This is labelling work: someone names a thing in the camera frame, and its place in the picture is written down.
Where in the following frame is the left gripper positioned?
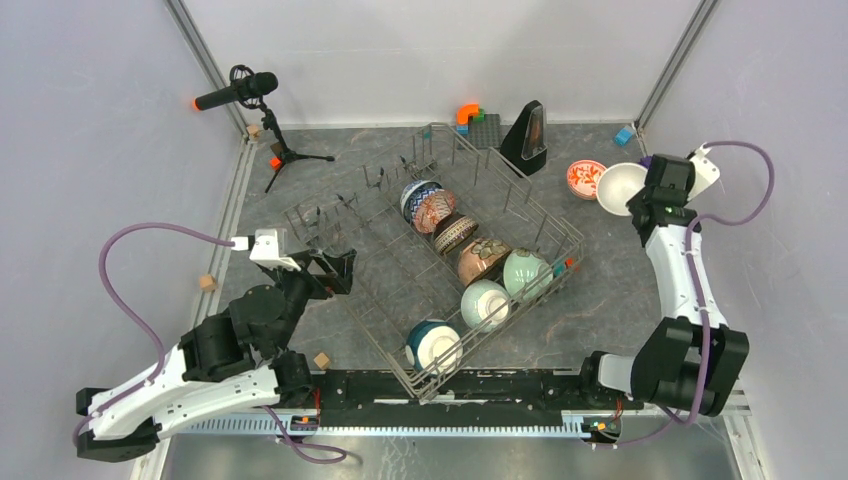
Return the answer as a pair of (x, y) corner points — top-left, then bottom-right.
(265, 247), (358, 355)

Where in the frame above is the white bowl orange pattern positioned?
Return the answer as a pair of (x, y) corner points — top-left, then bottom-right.
(566, 159), (606, 200)

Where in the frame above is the grey wire dish rack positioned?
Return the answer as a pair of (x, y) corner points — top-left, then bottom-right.
(284, 123), (584, 400)

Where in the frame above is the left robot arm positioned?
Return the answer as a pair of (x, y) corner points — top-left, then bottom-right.
(74, 249), (357, 463)

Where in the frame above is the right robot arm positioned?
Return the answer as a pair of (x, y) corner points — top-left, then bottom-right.
(314, 153), (749, 416)

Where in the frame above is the blue toy block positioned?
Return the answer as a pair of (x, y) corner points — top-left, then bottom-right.
(613, 126), (636, 147)

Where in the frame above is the white blue rimmed bowl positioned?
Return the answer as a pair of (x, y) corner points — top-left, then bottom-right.
(400, 180), (443, 223)

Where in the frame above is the blue white patterned bowl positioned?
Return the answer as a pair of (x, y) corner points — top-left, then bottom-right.
(413, 190), (456, 234)

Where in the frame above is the teal bowl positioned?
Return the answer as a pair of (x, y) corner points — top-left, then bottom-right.
(405, 319), (463, 376)

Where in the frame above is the dark brown banded bowl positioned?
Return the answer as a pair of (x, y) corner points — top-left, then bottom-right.
(433, 213), (479, 255)

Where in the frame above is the black microphone tripod stand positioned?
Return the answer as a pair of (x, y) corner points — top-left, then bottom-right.
(258, 100), (336, 194)

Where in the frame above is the small wooden cube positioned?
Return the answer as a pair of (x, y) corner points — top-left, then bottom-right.
(198, 274), (218, 292)

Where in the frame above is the pink brown flower bowl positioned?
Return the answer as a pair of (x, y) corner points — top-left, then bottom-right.
(457, 238), (512, 286)

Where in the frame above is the light green ribbed bowl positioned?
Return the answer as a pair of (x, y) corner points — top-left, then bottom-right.
(460, 279), (511, 333)

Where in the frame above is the black metronome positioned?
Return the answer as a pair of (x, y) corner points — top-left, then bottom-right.
(499, 100), (548, 177)

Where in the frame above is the pale green bowl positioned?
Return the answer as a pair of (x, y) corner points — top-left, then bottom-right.
(502, 248), (554, 302)

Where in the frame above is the green toy block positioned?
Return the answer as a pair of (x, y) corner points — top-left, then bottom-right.
(468, 107), (485, 123)

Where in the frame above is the orange curved toy block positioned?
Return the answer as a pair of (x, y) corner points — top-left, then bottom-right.
(456, 103), (480, 126)

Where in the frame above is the black microphone orange tip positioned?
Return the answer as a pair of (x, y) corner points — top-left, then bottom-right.
(192, 64), (279, 111)

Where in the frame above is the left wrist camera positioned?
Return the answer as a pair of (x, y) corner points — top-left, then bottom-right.
(230, 227), (304, 271)

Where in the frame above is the wooden cube near rail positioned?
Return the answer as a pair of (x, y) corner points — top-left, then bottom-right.
(313, 352), (332, 371)

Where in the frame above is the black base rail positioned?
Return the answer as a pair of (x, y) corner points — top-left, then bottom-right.
(251, 368), (645, 429)

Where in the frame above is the grey studded base plate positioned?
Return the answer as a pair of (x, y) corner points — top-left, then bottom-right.
(466, 113), (503, 151)

